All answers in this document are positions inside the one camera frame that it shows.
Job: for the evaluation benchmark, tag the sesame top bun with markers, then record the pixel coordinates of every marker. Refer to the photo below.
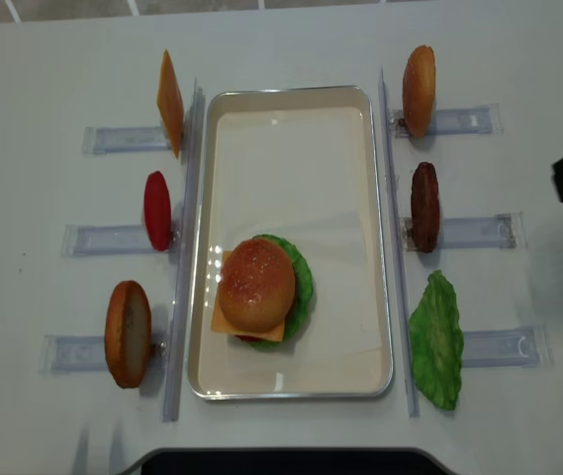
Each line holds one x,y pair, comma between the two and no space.
264,254

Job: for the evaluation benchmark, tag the upright brown meat patty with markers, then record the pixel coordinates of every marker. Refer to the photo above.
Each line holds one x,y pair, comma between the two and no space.
425,208

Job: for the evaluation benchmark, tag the clear holder lettuce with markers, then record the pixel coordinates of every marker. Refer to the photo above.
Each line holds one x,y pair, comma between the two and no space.
520,347

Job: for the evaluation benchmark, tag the upright green lettuce leaf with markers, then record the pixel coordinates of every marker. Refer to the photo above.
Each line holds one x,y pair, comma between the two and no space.
437,343

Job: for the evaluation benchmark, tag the green lettuce leaf on stack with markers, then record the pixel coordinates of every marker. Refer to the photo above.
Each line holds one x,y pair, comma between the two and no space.
304,296

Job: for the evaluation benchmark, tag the red tomato slice on stack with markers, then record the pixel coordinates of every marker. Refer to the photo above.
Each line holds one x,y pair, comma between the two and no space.
247,338

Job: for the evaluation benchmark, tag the orange cheese slice on stack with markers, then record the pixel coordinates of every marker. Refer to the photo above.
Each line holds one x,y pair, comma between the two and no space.
266,334

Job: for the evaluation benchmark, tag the upright orange cheese slice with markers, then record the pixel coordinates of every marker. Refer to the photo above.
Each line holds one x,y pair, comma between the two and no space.
170,104

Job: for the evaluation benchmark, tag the upright red tomato slice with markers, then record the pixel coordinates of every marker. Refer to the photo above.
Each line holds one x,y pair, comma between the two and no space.
157,211

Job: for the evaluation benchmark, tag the clear holder cheese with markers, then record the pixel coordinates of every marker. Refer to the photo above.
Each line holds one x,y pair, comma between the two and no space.
100,140

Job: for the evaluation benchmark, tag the clear holder tomato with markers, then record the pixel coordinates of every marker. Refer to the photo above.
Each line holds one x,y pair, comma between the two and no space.
80,241

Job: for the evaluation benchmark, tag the clear holder right buns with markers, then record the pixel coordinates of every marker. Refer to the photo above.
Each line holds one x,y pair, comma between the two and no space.
477,120

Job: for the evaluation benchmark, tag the golden bun standing right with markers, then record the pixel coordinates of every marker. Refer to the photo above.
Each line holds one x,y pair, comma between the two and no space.
419,90

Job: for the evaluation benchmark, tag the cream metal baking tray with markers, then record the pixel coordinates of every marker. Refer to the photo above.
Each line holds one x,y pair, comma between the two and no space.
301,165

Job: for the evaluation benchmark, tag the brown patty on stack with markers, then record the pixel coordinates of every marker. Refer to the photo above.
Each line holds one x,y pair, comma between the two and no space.
294,299

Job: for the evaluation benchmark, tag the black monitor bottom edge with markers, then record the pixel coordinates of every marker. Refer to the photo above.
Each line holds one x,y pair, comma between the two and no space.
291,461

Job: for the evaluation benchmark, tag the upright bottom bun left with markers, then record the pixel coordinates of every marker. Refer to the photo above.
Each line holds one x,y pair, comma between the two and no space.
127,335

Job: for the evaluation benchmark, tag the clear holder left bun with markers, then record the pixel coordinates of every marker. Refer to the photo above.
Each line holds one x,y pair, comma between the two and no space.
71,354

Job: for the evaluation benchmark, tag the long clear right rail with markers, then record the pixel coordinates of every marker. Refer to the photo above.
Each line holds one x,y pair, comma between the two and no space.
398,251

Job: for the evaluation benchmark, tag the long clear rail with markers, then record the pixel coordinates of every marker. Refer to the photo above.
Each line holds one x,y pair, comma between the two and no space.
186,253
398,251

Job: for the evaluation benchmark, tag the long clear left rail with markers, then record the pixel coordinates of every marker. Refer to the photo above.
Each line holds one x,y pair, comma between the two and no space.
186,253

